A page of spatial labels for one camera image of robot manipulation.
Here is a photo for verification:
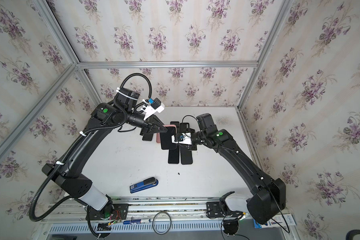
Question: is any blue black stapler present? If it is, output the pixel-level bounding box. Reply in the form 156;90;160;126
130;177;159;194

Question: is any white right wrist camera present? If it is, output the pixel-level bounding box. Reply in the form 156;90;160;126
171;133;193;145

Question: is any blue marker pen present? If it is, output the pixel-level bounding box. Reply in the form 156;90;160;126
123;219;151;225

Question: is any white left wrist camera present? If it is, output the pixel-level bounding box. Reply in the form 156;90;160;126
143;98;165;121

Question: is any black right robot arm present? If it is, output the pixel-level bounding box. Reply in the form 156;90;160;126
171;113;286;225

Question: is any blue white box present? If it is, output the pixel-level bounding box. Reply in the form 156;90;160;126
253;214;297;229

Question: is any aluminium mounting rail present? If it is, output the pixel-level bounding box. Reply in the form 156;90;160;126
41;197;219;224

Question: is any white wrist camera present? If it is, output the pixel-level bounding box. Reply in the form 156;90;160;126
171;133;193;145
143;98;165;121

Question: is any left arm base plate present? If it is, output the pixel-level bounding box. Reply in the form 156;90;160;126
86;204;130;221

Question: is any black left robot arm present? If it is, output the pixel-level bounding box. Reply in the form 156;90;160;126
29;73;168;222

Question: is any black cable ring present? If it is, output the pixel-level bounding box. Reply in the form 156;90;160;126
152;211;172;235

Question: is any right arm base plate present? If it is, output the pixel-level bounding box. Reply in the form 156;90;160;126
206;202;228;219

